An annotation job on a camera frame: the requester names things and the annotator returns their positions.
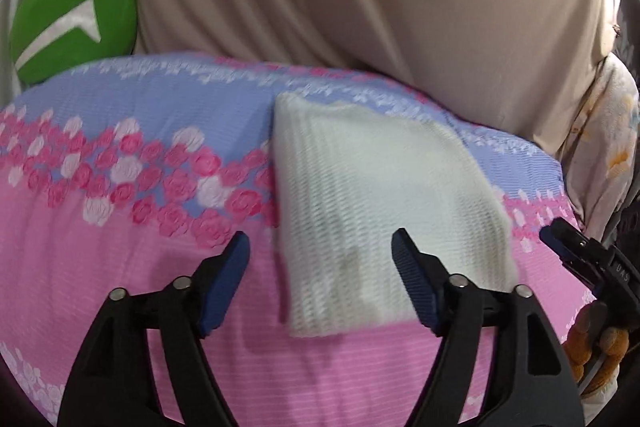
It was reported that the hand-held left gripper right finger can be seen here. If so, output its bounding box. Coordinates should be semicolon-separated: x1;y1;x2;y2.
391;228;586;427

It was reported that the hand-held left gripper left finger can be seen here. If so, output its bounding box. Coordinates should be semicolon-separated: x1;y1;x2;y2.
57;231;251;427

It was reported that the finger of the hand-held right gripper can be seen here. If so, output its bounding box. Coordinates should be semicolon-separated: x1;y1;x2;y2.
539;218;618;303

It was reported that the white knit sweater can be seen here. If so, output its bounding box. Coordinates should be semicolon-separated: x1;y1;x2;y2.
270;92;521;340

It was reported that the person's right hand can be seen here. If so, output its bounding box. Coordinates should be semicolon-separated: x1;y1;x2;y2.
562;299;629;392

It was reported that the white floral blanket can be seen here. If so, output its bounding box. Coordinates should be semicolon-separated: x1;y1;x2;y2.
554;56;640;235

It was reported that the floral pink and blue bedsheet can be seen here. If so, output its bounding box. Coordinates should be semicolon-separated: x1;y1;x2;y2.
0;51;601;427

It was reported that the green pillow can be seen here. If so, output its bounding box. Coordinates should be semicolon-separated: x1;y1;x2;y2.
10;0;139;86

